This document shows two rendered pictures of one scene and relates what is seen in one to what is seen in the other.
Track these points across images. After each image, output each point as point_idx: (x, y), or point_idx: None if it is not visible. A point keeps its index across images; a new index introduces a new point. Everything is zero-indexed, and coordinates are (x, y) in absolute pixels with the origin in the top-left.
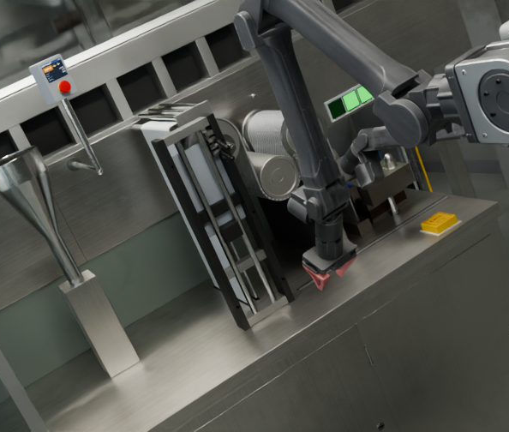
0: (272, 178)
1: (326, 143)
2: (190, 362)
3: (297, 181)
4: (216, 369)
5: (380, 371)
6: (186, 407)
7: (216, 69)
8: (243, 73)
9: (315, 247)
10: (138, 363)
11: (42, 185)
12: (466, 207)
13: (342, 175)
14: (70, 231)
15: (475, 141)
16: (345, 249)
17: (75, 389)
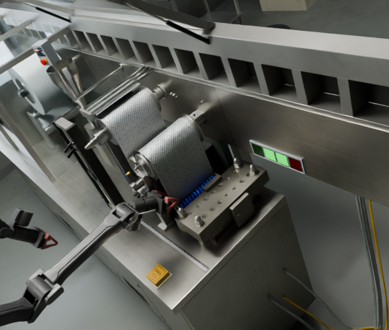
0: (134, 167)
1: None
2: (96, 192)
3: None
4: (82, 207)
5: (133, 275)
6: (62, 208)
7: (181, 71)
8: (196, 85)
9: (35, 229)
10: (112, 167)
11: (62, 87)
12: (177, 288)
13: None
14: None
15: None
16: (35, 243)
17: None
